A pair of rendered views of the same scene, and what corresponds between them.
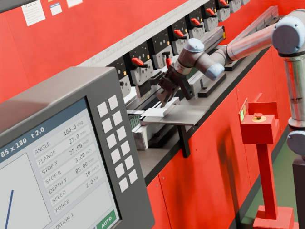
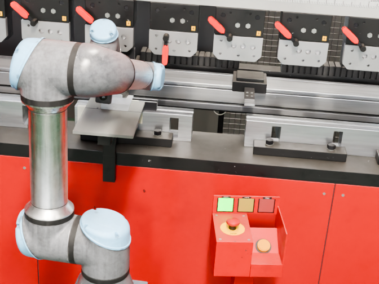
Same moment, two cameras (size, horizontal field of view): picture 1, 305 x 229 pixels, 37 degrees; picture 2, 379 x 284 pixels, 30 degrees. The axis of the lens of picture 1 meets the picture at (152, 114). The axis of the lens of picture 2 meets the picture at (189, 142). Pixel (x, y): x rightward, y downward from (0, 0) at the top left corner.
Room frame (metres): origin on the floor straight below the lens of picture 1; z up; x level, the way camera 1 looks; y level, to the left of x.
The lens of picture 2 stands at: (1.05, -1.94, 1.90)
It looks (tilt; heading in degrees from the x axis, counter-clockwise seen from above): 26 degrees down; 58
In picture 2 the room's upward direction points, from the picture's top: 4 degrees clockwise
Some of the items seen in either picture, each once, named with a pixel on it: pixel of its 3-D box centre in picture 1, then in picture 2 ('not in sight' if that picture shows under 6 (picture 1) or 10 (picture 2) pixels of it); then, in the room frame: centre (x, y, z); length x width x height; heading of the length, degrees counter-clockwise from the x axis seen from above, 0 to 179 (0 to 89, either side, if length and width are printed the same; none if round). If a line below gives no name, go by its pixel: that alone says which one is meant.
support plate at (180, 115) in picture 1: (176, 114); (110, 116); (1.91, -0.11, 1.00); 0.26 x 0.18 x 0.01; 55
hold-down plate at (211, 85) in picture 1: (212, 84); (299, 150); (2.46, -0.38, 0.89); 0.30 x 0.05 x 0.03; 145
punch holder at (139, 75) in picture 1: (134, 63); (111, 21); (1.98, 0.03, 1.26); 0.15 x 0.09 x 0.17; 145
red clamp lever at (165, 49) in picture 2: (167, 61); (165, 49); (2.09, -0.13, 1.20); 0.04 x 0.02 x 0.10; 55
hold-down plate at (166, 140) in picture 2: (168, 129); (127, 136); (2.00, -0.06, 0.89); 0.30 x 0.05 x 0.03; 145
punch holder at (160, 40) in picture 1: (155, 49); (175, 26); (2.14, -0.09, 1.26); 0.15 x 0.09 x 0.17; 145
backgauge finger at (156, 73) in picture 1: (163, 77); (249, 88); (2.44, -0.11, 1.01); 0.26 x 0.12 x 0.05; 55
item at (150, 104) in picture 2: (152, 112); (127, 102); (2.02, 0.00, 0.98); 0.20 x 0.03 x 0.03; 145
